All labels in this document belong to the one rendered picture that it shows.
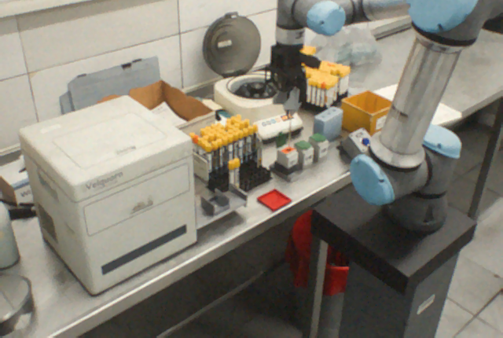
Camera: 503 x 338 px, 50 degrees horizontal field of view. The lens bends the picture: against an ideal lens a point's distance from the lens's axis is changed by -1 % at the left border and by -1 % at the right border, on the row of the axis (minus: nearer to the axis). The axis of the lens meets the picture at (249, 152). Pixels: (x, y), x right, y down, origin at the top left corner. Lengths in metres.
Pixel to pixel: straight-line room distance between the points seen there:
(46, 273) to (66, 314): 0.14
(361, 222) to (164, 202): 0.47
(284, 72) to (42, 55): 0.70
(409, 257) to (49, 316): 0.78
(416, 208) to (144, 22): 1.01
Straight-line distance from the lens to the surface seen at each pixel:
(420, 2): 0.98
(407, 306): 1.44
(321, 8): 1.25
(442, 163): 1.26
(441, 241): 1.35
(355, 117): 1.80
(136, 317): 2.03
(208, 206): 1.37
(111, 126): 1.24
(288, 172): 1.56
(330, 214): 1.34
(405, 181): 1.17
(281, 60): 1.40
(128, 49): 1.80
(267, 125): 1.74
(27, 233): 1.47
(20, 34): 1.64
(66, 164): 1.13
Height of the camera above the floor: 1.77
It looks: 32 degrees down
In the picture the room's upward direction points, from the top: 1 degrees clockwise
